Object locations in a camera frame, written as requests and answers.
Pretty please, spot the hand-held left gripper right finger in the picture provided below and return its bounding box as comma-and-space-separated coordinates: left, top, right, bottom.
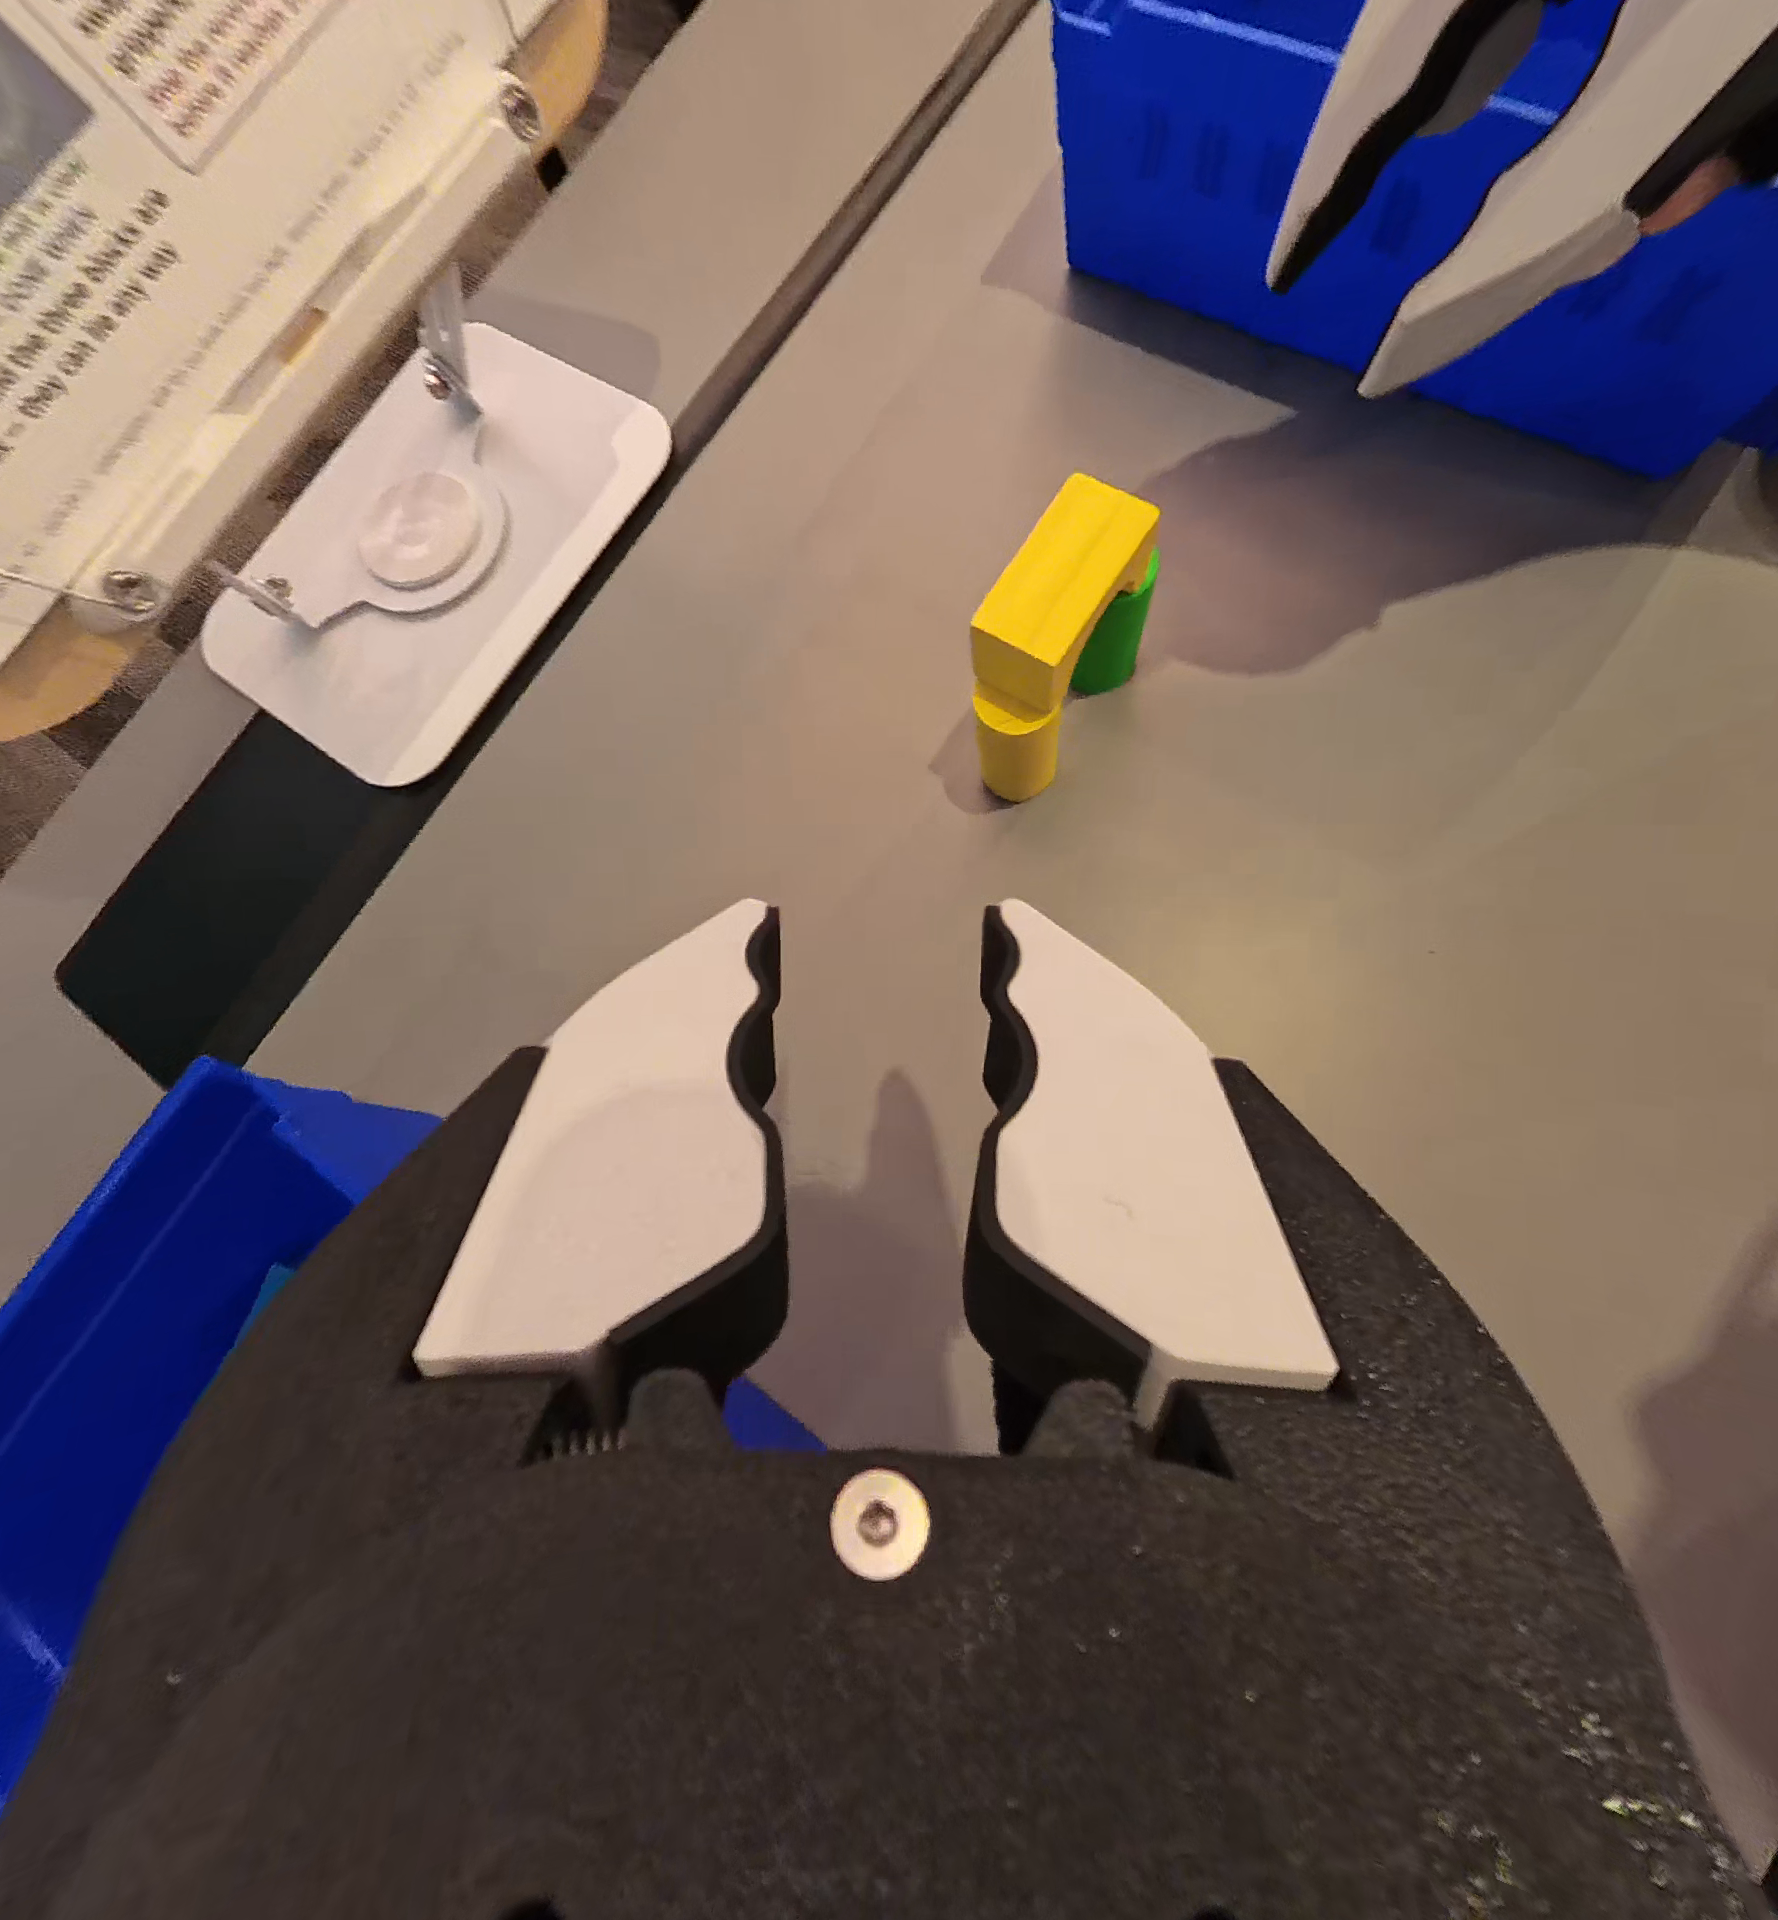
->
960, 898, 1341, 1426

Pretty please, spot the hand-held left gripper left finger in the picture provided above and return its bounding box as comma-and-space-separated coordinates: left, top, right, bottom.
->
411, 898, 792, 1420

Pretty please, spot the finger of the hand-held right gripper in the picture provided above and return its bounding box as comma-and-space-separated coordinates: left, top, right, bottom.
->
1356, 0, 1778, 402
1261, 0, 1548, 298

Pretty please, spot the blue plastic bin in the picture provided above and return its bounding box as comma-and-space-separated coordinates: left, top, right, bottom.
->
0, 1053, 831, 1868
1050, 0, 1778, 482

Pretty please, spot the yellow cylinder block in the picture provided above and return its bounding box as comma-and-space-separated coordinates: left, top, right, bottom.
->
971, 682, 1071, 804

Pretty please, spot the green cylinder block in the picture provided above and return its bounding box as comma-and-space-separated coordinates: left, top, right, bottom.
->
1068, 548, 1164, 699

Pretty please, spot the yellow arch block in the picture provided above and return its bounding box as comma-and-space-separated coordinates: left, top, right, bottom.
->
968, 471, 1164, 713

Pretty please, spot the person's right hand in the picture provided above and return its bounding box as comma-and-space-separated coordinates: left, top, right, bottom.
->
1637, 150, 1741, 240

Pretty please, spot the printed instruction board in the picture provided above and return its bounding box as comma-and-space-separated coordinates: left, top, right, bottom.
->
0, 0, 561, 677

